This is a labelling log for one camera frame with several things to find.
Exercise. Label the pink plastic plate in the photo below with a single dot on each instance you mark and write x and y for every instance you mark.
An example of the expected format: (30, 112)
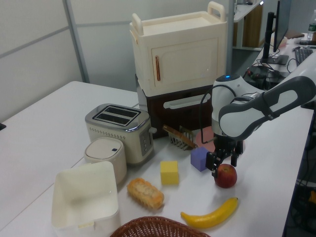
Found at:
(207, 138)

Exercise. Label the black monitor stand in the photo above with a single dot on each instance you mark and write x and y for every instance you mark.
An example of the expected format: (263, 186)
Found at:
(270, 44)

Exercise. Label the brown drawer box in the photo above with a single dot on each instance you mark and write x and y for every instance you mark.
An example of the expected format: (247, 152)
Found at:
(158, 118)

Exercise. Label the cream and chrome toaster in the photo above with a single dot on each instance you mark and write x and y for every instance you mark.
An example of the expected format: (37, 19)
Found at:
(116, 138)

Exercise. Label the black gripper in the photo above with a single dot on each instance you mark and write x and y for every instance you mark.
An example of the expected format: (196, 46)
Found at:
(227, 145)

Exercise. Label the purple foam cube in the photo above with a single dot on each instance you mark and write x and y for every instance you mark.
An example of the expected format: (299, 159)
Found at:
(198, 159)

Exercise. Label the brown wicker basket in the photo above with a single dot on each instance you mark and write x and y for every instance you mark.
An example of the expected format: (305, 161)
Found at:
(158, 228)

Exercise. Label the long toy bread loaf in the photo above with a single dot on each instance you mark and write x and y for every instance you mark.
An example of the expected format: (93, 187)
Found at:
(145, 193)

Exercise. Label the metal toast rack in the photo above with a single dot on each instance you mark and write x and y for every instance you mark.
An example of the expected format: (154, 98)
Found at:
(180, 144)

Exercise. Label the white square plastic container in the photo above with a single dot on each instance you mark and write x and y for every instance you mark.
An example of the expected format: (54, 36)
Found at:
(84, 190)

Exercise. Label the red apple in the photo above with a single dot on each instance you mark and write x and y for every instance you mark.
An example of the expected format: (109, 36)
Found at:
(225, 177)

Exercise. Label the black computer monitor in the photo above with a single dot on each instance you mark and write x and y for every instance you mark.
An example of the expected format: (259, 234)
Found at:
(280, 27)

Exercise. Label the yellow foam cube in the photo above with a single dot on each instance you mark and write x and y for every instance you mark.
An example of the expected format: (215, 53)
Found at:
(169, 172)

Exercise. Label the yellow banana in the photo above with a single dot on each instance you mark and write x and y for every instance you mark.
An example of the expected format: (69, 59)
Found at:
(212, 216)

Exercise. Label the small white lidded bin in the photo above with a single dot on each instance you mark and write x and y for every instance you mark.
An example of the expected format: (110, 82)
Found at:
(103, 153)

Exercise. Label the black keyboard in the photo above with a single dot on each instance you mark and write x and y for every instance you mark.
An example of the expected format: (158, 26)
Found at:
(302, 55)

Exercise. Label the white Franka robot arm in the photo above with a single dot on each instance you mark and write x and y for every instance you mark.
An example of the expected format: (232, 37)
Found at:
(247, 116)

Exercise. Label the wooden office cabinet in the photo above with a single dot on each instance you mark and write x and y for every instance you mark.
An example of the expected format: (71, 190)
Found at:
(251, 27)

